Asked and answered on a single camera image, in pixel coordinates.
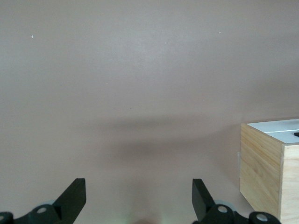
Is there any brown table cloth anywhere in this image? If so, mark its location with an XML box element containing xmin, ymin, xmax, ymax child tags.
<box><xmin>0</xmin><ymin>0</ymin><xmax>299</xmax><ymax>224</ymax></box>

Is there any white drawer with black handle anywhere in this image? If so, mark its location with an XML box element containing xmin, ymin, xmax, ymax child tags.
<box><xmin>247</xmin><ymin>119</ymin><xmax>299</xmax><ymax>133</ymax></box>

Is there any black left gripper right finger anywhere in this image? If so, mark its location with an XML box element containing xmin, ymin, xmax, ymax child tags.
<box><xmin>192</xmin><ymin>179</ymin><xmax>280</xmax><ymax>224</ymax></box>

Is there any white-fronted wooden drawer with handle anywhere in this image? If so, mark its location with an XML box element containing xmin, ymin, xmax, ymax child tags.
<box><xmin>266</xmin><ymin>128</ymin><xmax>299</xmax><ymax>145</ymax></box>

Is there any wooden drawer cabinet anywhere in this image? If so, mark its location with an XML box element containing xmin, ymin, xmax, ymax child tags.
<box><xmin>239</xmin><ymin>118</ymin><xmax>299</xmax><ymax>224</ymax></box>

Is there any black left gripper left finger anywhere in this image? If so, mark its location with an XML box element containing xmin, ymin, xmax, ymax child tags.
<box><xmin>0</xmin><ymin>178</ymin><xmax>87</xmax><ymax>224</ymax></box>

